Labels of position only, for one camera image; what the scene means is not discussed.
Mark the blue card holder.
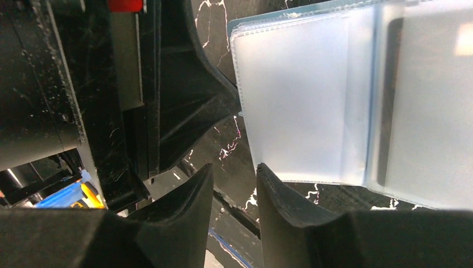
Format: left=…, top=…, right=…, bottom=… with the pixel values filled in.
left=226, top=0, right=473, bottom=211

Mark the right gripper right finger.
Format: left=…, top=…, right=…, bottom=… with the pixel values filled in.
left=256, top=163, right=472, bottom=267

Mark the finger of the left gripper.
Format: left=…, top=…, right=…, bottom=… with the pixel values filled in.
left=147, top=1, right=240, bottom=178

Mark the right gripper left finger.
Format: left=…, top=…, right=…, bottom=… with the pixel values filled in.
left=1, top=164, right=214, bottom=267

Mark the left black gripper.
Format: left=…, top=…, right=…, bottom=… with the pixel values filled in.
left=1, top=1, right=157, bottom=212

